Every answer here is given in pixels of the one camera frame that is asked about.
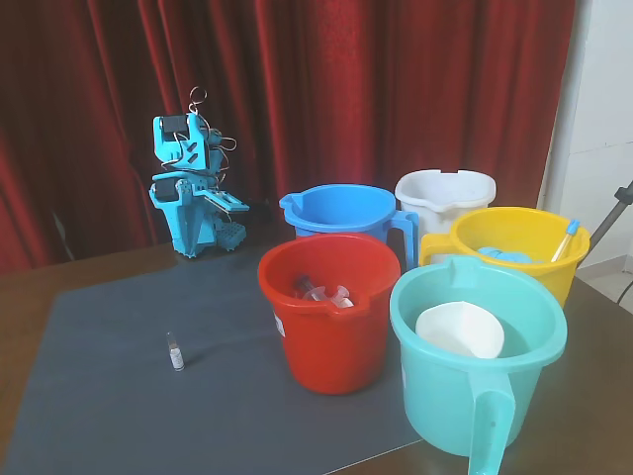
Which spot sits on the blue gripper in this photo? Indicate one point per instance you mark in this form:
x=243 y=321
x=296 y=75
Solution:
x=184 y=207

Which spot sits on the small glass vial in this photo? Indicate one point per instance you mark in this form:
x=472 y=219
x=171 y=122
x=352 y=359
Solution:
x=176 y=356

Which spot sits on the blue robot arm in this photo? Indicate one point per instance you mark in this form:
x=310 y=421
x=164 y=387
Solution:
x=178 y=148

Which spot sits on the syringe with dark plunger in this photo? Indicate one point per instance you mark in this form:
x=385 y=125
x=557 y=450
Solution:
x=305 y=286

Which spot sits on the white sticker label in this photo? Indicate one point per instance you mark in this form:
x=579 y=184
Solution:
x=279 y=324

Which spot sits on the clear plastic syringe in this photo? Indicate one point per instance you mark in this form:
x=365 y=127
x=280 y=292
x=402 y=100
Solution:
x=336 y=298

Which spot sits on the red plastic bucket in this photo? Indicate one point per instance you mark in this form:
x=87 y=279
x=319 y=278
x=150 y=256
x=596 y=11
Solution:
x=336 y=356

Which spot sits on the dark grey mat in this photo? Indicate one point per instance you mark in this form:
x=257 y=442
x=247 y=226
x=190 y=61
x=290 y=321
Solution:
x=123 y=420

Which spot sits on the red curtain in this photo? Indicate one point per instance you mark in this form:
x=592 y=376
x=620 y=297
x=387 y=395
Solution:
x=346 y=74

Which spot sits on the white plastic bucket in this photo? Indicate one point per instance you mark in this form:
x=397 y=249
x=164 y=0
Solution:
x=435 y=193

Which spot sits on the white paper bowl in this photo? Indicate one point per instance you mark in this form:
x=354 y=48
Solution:
x=460 y=326

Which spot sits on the blue crumpled glove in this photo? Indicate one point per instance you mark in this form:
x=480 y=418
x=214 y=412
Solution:
x=509 y=256

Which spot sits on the tube with blue cap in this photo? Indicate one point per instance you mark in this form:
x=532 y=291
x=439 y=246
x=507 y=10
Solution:
x=572 y=228

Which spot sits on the grey tripod leg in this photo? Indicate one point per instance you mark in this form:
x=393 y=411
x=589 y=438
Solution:
x=613 y=213

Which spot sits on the wrist camera on blue mount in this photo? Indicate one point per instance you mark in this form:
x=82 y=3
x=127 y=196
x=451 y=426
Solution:
x=227 y=202

